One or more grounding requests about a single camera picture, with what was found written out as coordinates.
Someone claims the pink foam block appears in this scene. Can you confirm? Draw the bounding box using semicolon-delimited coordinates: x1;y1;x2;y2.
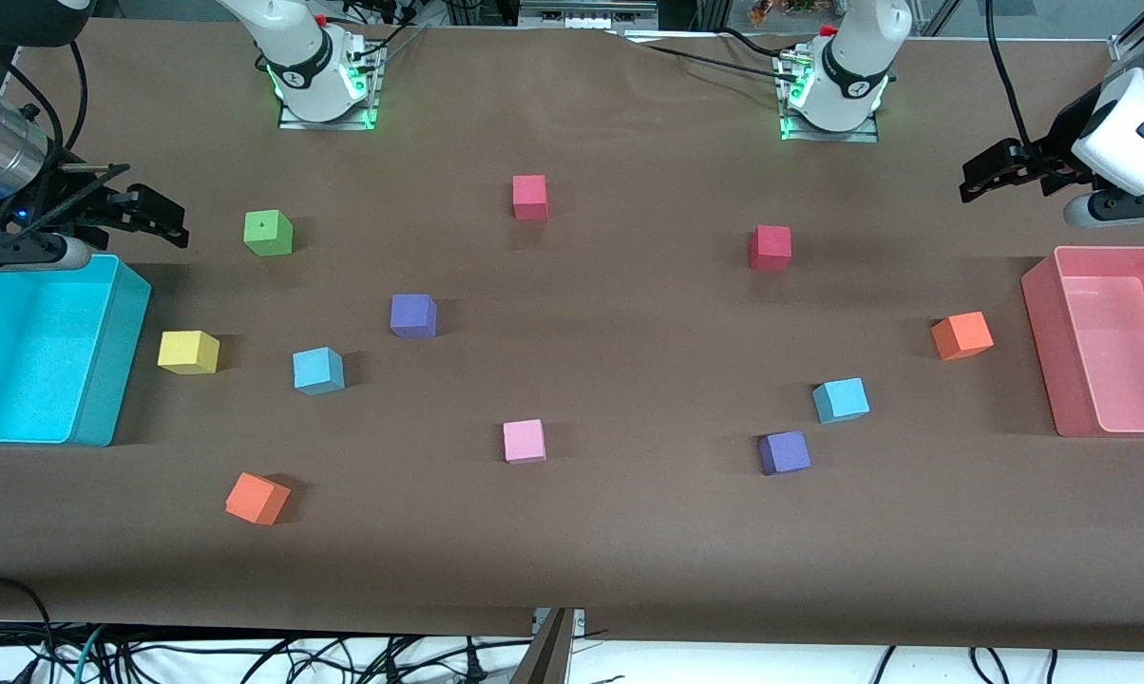
503;419;547;465

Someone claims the orange foam block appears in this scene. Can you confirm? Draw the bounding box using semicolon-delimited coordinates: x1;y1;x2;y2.
225;471;292;526
930;311;995;362

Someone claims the red foam block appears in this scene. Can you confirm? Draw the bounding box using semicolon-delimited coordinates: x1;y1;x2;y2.
749;225;792;273
512;174;549;221

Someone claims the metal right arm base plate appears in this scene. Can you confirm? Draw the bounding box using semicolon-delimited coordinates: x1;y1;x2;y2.
277;36;383;132

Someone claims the yellow foam block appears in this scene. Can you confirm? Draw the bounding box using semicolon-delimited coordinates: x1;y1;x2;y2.
157;330;220;375

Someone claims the cyan plastic bin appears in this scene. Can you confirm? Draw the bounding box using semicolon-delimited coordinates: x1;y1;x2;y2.
0;253;153;447

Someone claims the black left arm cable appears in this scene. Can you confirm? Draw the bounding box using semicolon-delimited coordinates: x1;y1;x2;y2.
984;0;1040;153

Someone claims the purple foam block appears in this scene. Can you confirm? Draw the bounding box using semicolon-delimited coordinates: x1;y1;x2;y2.
758;430;812;477
390;294;438;340

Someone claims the black base cable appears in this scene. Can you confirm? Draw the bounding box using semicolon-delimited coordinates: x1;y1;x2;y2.
624;36;791;77
717;27;801;58
330;11;432;60

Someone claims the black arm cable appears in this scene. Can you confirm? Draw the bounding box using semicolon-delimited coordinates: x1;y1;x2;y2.
984;0;1040;153
0;33;90;191

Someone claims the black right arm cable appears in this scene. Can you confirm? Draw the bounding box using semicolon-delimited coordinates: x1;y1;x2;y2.
0;33;90;191

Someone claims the grey metal bracket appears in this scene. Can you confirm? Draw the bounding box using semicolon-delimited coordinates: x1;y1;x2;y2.
508;608;587;684

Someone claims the grey metal box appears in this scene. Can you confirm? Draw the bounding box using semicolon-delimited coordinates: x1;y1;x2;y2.
520;0;659;30

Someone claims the teal cable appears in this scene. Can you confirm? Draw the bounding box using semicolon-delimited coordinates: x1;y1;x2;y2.
72;624;109;684

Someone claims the light blue foam block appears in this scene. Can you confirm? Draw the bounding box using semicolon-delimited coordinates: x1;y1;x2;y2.
292;347;346;396
811;377;870;425

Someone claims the green foam block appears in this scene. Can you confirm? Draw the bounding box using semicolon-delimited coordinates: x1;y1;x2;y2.
243;209;295;257

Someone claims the aluminium frame profile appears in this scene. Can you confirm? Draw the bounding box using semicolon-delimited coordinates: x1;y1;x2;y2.
1108;0;1144;66

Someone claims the pink plastic bin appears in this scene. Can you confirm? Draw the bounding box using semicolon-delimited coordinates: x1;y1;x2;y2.
1020;245;1144;439

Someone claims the black looped floor cable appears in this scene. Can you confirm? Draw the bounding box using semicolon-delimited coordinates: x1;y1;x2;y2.
0;576;62;684

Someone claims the brown table cover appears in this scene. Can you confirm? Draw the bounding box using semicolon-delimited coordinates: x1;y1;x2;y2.
0;19;1144;655

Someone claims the black tangled cable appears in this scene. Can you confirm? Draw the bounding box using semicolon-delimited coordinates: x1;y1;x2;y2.
106;631;535;684

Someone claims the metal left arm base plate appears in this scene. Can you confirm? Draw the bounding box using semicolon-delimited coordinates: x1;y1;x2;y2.
777;49;883;144

